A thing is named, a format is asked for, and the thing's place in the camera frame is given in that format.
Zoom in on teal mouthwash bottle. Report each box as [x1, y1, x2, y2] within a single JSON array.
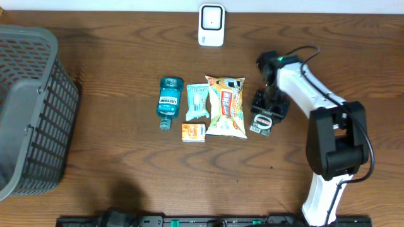
[[157, 77, 184, 131]]

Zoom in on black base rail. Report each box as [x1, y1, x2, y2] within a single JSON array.
[[56, 215, 373, 227]]

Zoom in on green round-label packet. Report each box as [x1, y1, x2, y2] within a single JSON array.
[[249, 114, 273, 136]]

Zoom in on orange tissue pack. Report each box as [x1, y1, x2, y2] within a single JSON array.
[[181, 124, 206, 143]]

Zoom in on light teal small packet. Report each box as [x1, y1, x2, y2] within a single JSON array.
[[186, 83, 210, 121]]

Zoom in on white barcode scanner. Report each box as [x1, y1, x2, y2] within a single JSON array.
[[198, 4, 225, 47]]

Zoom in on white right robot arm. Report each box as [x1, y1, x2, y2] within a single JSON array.
[[249, 50, 375, 226]]

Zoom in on yellow snack bag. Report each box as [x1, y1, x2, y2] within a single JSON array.
[[205, 76, 247, 139]]

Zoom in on grey plastic shopping basket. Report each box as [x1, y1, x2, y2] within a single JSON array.
[[1, 25, 80, 200]]

